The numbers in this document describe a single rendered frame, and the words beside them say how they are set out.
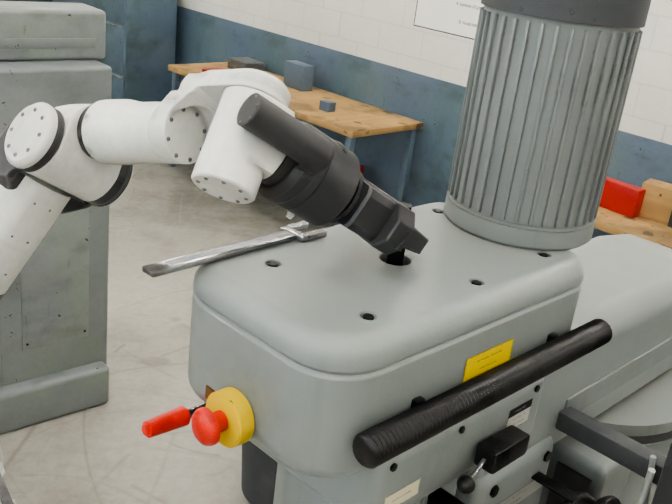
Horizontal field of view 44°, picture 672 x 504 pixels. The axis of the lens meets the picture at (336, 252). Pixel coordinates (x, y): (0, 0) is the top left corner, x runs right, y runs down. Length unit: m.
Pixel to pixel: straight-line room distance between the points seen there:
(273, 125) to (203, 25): 7.52
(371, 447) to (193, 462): 2.98
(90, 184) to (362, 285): 0.34
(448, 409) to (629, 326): 0.54
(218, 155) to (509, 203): 0.41
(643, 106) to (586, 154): 4.39
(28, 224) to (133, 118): 0.20
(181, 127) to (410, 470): 0.45
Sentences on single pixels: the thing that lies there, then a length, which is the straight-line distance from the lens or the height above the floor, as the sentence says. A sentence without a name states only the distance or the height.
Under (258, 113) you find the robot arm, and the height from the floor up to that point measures 2.08.
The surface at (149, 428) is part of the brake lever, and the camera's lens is 0.96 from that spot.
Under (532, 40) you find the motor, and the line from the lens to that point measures 1.02.
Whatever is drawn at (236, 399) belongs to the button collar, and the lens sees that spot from 0.86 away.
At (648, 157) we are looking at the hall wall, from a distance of 5.44.
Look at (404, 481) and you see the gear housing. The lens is 0.96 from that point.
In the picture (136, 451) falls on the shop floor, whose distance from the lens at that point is 3.81.
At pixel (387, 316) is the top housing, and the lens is 0.83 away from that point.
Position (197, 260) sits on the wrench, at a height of 1.90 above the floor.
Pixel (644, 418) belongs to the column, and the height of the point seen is 1.56.
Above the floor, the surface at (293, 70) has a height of 1.02.
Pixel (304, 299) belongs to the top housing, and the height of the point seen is 1.89.
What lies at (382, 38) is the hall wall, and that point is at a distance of 6.61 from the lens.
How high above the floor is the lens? 2.25
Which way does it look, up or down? 22 degrees down
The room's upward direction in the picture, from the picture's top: 7 degrees clockwise
